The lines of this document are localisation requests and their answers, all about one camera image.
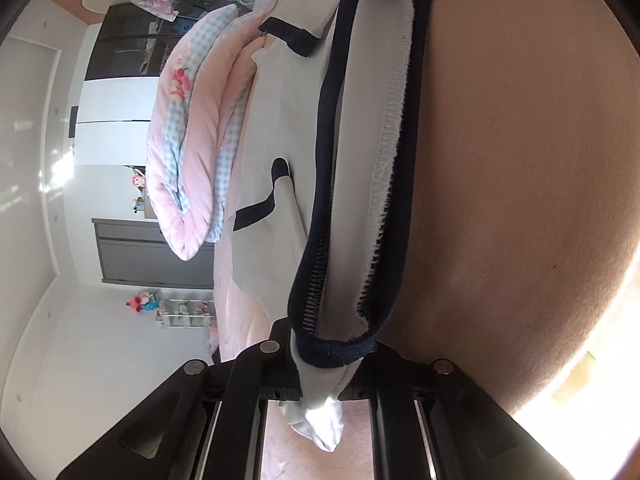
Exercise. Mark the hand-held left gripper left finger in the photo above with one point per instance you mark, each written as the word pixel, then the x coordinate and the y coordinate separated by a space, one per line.
pixel 260 375

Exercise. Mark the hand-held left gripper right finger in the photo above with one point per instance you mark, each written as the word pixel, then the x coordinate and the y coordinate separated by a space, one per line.
pixel 385 375

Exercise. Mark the white dress with navy trim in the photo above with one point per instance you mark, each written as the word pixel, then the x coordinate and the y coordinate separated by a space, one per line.
pixel 280 110

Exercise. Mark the pink fluffy cloth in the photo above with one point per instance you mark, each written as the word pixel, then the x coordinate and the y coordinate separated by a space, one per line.
pixel 211 337

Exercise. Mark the white shelf rack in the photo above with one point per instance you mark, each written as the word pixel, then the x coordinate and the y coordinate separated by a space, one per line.
pixel 187 310

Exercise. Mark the red and teal plush toy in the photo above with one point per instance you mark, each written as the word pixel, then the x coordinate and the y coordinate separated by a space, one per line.
pixel 142 302

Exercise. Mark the grey door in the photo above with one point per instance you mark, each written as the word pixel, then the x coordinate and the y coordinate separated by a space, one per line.
pixel 140 255

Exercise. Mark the pink-haired doll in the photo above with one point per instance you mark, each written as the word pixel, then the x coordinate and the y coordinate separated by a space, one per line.
pixel 139 180

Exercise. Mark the pink bed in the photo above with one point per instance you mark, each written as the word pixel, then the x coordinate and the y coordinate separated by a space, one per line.
pixel 500 160

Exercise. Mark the folded pink checked quilt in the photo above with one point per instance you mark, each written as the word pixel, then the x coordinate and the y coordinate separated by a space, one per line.
pixel 200 125

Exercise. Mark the white wardrobe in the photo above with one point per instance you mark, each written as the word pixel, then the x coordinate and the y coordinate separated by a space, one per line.
pixel 115 110

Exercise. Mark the black glass cabinet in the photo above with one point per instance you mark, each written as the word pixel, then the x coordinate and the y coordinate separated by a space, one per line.
pixel 130 45

